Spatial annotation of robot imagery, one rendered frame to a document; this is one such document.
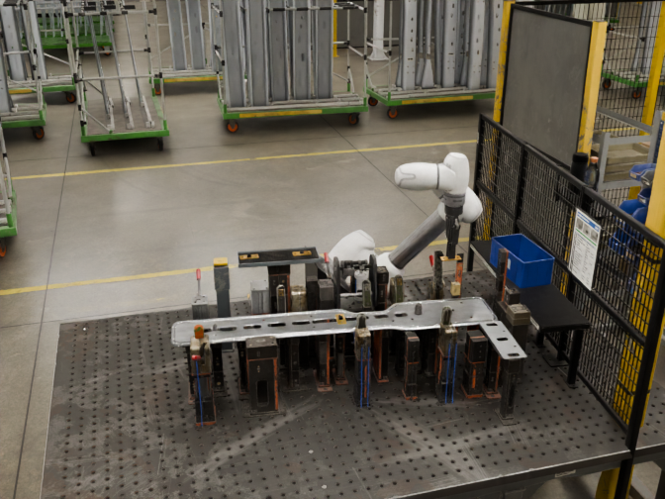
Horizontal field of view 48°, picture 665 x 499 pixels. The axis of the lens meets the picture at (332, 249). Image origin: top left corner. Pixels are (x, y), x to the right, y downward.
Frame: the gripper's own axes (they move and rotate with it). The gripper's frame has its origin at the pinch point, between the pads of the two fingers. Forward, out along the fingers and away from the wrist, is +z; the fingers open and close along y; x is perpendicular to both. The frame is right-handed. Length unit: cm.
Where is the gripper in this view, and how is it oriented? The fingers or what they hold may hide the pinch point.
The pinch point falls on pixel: (450, 249)
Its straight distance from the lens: 316.5
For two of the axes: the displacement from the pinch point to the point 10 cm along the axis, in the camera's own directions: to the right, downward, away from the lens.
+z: 0.0, 9.1, 4.1
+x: 9.9, -0.7, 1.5
